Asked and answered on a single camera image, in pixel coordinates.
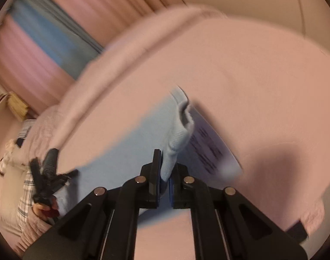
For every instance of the pink duvet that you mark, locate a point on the pink duvet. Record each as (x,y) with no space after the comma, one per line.
(132,48)

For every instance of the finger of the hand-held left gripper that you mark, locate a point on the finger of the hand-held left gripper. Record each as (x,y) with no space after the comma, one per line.
(51,159)
(67,175)

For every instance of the pink curtain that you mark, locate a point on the pink curtain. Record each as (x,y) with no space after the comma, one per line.
(100,8)
(27,67)

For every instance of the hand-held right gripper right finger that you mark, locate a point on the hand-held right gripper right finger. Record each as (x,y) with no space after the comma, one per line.
(171,192)

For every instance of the white stuffed toy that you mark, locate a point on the white stuffed toy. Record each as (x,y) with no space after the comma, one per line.
(10,154)

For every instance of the yellow pleated cloth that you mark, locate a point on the yellow pleated cloth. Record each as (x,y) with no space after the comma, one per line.
(17,105)

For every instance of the grey plaid pillow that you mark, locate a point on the grey plaid pillow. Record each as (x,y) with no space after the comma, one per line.
(25,197)

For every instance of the blue curtain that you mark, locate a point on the blue curtain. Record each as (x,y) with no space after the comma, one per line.
(56,35)

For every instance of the blue striped pillow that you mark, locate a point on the blue striped pillow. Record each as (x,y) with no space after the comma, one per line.
(27,130)

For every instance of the white printed paper tag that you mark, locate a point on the white printed paper tag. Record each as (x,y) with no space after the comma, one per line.
(208,146)

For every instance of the person's left forearm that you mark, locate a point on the person's left forearm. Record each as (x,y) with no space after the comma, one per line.
(32,235)

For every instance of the person's left hand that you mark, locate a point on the person's left hand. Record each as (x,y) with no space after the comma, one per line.
(41,208)

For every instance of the light blue denim pants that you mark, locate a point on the light blue denim pants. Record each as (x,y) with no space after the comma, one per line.
(132,146)

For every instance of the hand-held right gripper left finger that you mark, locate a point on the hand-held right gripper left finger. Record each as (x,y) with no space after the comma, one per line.
(156,169)

